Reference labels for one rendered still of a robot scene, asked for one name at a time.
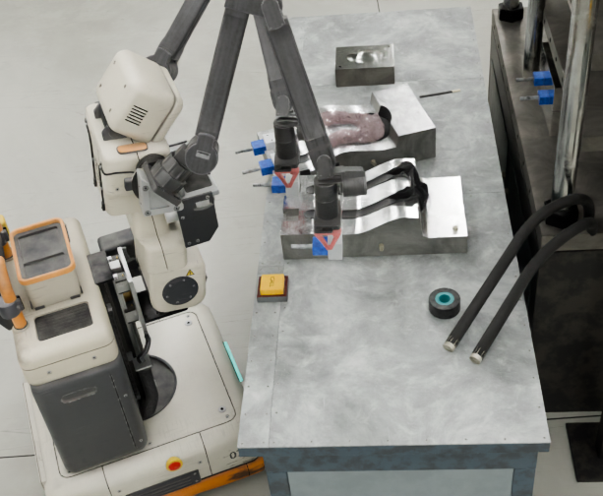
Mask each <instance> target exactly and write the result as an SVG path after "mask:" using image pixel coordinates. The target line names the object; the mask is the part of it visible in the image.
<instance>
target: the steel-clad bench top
mask: <svg viewBox="0 0 603 496"><path fill-rule="evenodd" d="M288 20H289V23H290V25H291V28H292V31H293V34H294V35H295V40H296V43H297V46H298V49H299V52H300V55H301V58H302V61H303V64H304V67H305V70H306V73H307V75H308V78H309V81H310V84H311V87H312V90H313V93H314V96H315V99H316V102H317V105H318V107H320V106H325V105H358V104H363V103H368V102H370V100H371V94H372V92H374V91H378V90H383V89H387V88H392V87H396V86H401V85H405V84H407V85H408V86H409V88H410V89H411V91H412V92H413V94H414V95H415V97H416V98H417V100H418V101H419V103H420V104H421V106H422V107H423V109H424V110H425V112H426V113H427V115H428V116H429V118H430V119H431V121H432V122H433V124H434V125H435V127H436V157H431V158H427V159H423V160H419V161H416V167H417V171H418V174H419V177H422V178H435V177H458V176H459V177H460V184H461V192H462V200H463V206H464V214H465V222H466V229H467V253H448V254H421V255H393V256H367V257H342V260H329V258H313V259H286V260H284V259H283V253H282V246H281V239H280V230H281V221H282V219H283V210H282V209H283V199H284V196H285V193H280V194H277V193H273V192H272V191H271V187H268V189H267V197H266V206H265V214H264V223H263V231H262V240H261V249H260V257H259V266H258V273H257V282H256V291H255V299H254V308H253V316H252V325H251V334H250V341H249V350H248V358H247V367H246V376H245V384H244V393H243V401H242V409H241V418H240V426H239V435H238V443H237V449H254V448H311V447H368V446H426V445H483V444H540V443H551V440H550V434H549V429H548V423H547V418H546V413H545V407H544V403H543V397H542V392H541V386H540V381H539V376H538V370H537V365H536V359H535V354H534V348H533V343H532V337H531V333H530V328H529V322H528V317H527V311H526V306H525V300H524V295H523V294H522V296H521V298H520V299H519V300H518V302H517V303H516V305H515V307H514V309H513V310H512V312H511V314H510V315H509V317H508V319H507V320H506V322H505V323H504V325H503V327H502V328H501V330H500V332H499V333H498V335H497V337H496V338H495V340H494V342H493V343H492V345H491V346H490V348H489V350H488V351H487V353H486V355H485V356H484V358H483V360H482V361H481V363H480V364H475V363H473V362H472V361H471V360H470V359H469V356H470V355H471V353H472V351H473V350H474V348H475V346H476V345H477V344H478V342H479V341H480V339H481V338H482V336H483V334H484V333H485V331H486V330H487V328H488V326H489V325H490V323H491V321H492V320H493V318H494V317H495V315H496V313H497V312H498V310H499V309H500V307H501V305H502V304H503V302H504V300H505V299H506V297H507V296H508V294H509V292H510V291H511V289H512V288H513V285H514V284H515V282H516V280H517V279H518V277H519V276H520V273H519V268H518V262H517V257H516V255H515V257H514V259H513V261H512V262H511V264H510V265H509V267H508V268H507V270H506V271H505V273H504V274H503V276H502V278H501V279H500V281H499V282H498V284H497V285H496V287H495V288H494V290H493V291H492V293H491V295H490V296H489V298H488V299H487V301H486V302H485V304H484V305H483V307H482V308H481V310H480V311H479V313H478V315H477V316H476V318H475V319H474V321H473V322H472V324H471V325H470V327H469V328H468V330H467V332H466V333H465V335H464V336H463V338H462V339H461V341H460V342H459V344H458V345H457V347H456V348H455V350H454V351H453V352H449V351H447V350H445V349H444V347H443V344H444V343H445V341H446V340H447V338H448V337H449V335H450V333H451V332H452V330H453V328H454V327H455V325H456V324H457V322H458V321H459V319H460V318H461V316H462V315H463V313H464V312H465V310H466V309H467V307H468V306H469V304H470V302H471V301H472V299H473V298H474V296H475V295H476V293H477V292H478V290H479V289H480V287H481V286H482V284H483V283H484V281H485V280H486V278H487V277H488V275H490V273H491V271H492V270H493V268H494V267H495V265H496V264H497V262H498V261H499V259H500V258H501V256H502V255H503V253H504V252H505V250H506V249H507V247H508V246H509V244H510V243H511V241H512V239H513V232H512V226H511V221H510V216H509V210H508V205H507V199H506V194H505V188H504V183H503V178H502V172H501V168H500V162H499V157H498V151H497V146H496V141H495V135H494V130H493V124H492V119H491V113H490V108H489V103H488V97H487V93H486V87H485V82H484V76H483V71H482V66H481V60H480V55H479V49H478V44H477V38H476V33H475V28H474V23H473V18H472V12H471V7H455V8H439V9H423V10H406V11H390V12H375V13H358V14H342V15H326V16H310V17H306V19H305V17H294V18H288ZM303 40H304V41H303ZM377 44H393V57H394V85H376V86H358V87H340V88H337V87H336V81H335V48H336V47H343V46H360V45H377ZM302 51H303V53H302ZM453 90H460V92H456V93H445V94H439V95H433V96H427V97H421V98H420V97H419V95H425V94H431V93H442V92H447V91H453ZM283 268H284V269H283ZM280 274H284V275H285V276H288V277H289V287H288V298H287V302H281V303H280V302H259V303H258V301H257V292H258V283H259V277H261V276H262V275H280ZM442 287H447V288H451V289H453V290H455V291H456V292H457V293H458V294H459V295H460V311H459V313H458V314H457V315H456V316H455V317H453V318H450V319H439V318H436V317H435V316H433V315H432V314H431V313H430V311H429V295H430V293H431V292H432V291H434V290H435V289H438V288H442ZM279 313H280V315H279ZM278 325H279V326H278ZM277 336H278V337H277ZM276 348H277V349H276ZM274 370H275V372H274ZM272 393H273V394H272ZM271 405H272V406H271ZM270 428H271V429H270Z"/></svg>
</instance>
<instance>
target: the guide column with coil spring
mask: <svg viewBox="0 0 603 496"><path fill-rule="evenodd" d="M545 5H546V0H528V6H527V19H526V32H525V45H524V58H523V71H522V77H523V78H530V77H532V76H533V72H539V66H540V54H541V42H542V37H543V27H544V26H543V11H544V9H545Z"/></svg>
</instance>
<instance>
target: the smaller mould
mask: <svg viewBox="0 0 603 496"><path fill-rule="evenodd" d="M335 81H336V87H337V88H340V87H358V86H376V85H394V57H393V44H377V45H360V46H343V47H336V48H335Z"/></svg>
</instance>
